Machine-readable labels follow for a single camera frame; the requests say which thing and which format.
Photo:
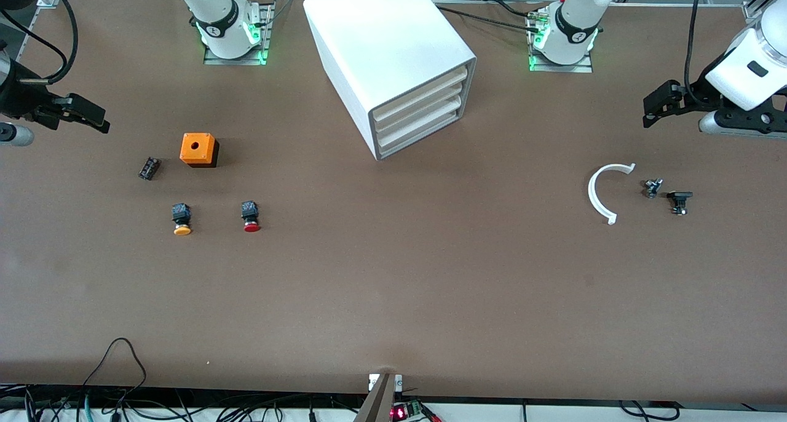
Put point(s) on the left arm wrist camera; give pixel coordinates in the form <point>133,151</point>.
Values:
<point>747,120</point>

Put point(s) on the small metal fitting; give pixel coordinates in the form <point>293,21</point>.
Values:
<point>652,188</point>

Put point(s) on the camera mount post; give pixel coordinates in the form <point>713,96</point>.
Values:
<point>381,403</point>

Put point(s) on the orange box with hole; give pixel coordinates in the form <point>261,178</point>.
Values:
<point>197,148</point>

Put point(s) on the black switch part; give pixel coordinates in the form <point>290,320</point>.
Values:
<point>679,195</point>

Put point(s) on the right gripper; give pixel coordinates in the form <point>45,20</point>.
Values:
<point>18,96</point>

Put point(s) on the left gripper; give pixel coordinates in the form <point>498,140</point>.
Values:
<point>699,93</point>

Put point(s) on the circuit board with red light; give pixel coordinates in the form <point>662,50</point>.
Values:
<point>399,413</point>

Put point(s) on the red push button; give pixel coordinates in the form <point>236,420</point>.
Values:
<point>249,211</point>

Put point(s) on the yellow push button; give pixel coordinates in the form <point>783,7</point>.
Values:
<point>181,216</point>

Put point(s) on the small black connector block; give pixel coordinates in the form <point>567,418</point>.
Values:
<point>149,168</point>

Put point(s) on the aluminium arm base plate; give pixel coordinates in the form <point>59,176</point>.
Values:
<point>215,60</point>
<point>581,68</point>

